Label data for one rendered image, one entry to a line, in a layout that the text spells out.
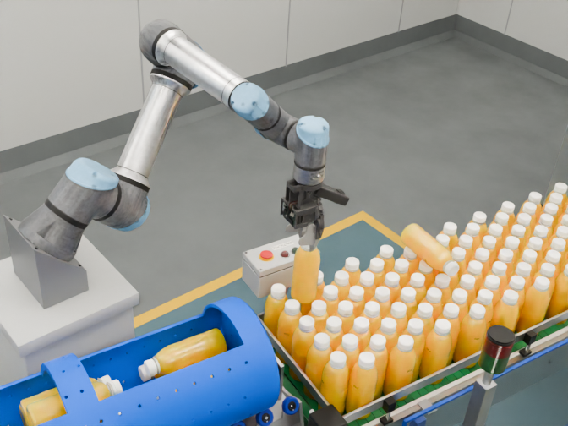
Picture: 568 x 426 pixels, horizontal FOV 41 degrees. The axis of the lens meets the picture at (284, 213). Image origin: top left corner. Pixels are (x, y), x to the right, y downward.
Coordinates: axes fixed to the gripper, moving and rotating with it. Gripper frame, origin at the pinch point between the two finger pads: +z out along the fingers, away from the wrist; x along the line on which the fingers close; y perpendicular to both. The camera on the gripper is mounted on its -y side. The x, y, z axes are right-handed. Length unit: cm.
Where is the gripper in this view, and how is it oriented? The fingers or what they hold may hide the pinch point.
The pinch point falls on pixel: (308, 241)
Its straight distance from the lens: 197.5
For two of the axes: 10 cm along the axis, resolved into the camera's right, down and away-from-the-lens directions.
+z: -0.6, 8.1, 5.8
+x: 5.2, 5.3, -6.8
